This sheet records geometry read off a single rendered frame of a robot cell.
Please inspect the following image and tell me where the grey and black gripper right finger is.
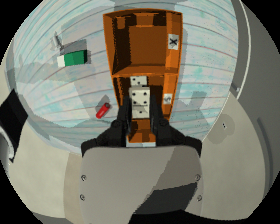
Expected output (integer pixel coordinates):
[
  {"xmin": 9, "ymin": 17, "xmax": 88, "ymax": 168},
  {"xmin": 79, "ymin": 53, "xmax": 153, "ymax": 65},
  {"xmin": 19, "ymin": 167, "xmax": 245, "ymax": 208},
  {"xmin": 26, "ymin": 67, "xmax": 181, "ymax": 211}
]
[{"xmin": 149, "ymin": 95, "xmax": 202, "ymax": 157}]

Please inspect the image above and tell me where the white domino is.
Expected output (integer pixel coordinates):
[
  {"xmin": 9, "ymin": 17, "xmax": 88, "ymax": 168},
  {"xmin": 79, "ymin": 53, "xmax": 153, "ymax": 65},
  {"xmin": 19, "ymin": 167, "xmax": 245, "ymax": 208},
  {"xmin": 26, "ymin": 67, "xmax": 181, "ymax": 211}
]
[
  {"xmin": 130, "ymin": 75, "xmax": 147, "ymax": 87},
  {"xmin": 129, "ymin": 87, "xmax": 150, "ymax": 118}
]

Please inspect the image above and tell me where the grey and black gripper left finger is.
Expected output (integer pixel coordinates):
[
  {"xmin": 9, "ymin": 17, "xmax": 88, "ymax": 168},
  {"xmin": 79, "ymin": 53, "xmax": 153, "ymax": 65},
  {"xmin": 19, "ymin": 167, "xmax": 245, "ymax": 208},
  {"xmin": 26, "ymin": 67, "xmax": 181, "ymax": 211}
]
[{"xmin": 81, "ymin": 96, "xmax": 132, "ymax": 158}]

